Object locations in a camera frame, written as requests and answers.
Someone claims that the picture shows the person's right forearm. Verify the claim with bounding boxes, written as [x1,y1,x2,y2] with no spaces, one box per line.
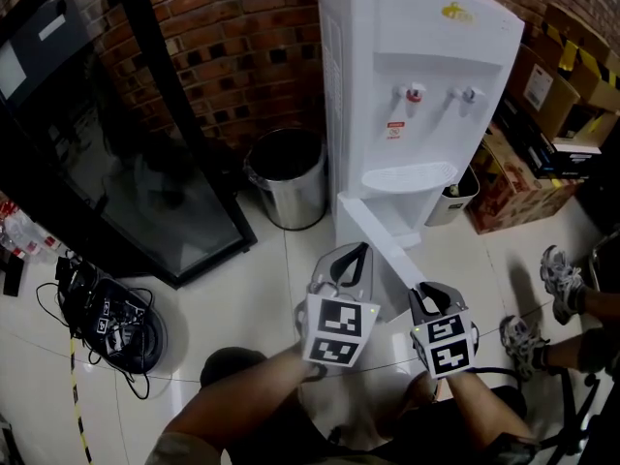
[434,369,540,448]

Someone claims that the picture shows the person's left forearm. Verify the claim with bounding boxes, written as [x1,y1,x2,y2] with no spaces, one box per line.
[163,344,317,455]

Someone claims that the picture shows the black power brick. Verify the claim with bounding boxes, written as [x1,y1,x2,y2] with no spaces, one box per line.
[54,253,87,286]

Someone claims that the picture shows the black round device with cables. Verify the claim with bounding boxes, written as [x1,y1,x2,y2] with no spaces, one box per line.
[36,278,156,401]

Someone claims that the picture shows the clear bag of plastic bottles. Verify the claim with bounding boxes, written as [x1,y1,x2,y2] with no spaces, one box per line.
[0,195,65,266]

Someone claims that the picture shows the black glass door fridge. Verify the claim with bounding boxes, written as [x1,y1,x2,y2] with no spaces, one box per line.
[0,0,259,291]

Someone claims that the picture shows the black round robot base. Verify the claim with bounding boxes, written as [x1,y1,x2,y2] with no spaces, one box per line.
[72,276,170,376]

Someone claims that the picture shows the brown box with white label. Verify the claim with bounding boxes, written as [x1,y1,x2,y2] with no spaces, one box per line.
[506,44,620,157]

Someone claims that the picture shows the black printed box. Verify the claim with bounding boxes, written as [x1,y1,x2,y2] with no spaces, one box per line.
[497,93,605,181]

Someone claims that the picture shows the flat black box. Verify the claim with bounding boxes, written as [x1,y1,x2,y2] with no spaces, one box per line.
[1,258,26,298]

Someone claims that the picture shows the person's black trousers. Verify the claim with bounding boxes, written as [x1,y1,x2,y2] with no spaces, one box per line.
[217,380,543,465]

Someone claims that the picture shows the yellow black striped tape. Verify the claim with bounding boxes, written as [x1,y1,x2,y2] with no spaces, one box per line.
[68,335,95,465]

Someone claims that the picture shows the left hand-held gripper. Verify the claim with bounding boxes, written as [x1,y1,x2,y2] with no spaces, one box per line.
[294,241,383,371]

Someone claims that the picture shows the steel trash can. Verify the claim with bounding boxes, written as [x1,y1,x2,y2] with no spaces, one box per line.
[243,127,329,233]

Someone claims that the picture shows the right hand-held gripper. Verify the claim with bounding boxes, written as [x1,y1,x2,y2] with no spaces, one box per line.
[408,281,481,382]

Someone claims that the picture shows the person's black shoe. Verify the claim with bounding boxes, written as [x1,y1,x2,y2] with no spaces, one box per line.
[200,345,268,390]

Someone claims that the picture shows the small white waste bin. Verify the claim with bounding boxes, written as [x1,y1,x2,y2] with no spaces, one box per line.
[424,164,481,228]

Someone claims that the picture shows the person's olive shirt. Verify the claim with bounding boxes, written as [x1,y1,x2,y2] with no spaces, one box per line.
[143,429,229,465]

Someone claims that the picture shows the cardboard box with striped tape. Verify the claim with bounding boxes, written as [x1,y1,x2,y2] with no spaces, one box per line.
[541,1,620,111]

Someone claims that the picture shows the white water dispenser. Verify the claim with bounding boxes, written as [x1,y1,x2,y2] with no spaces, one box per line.
[315,0,527,252]

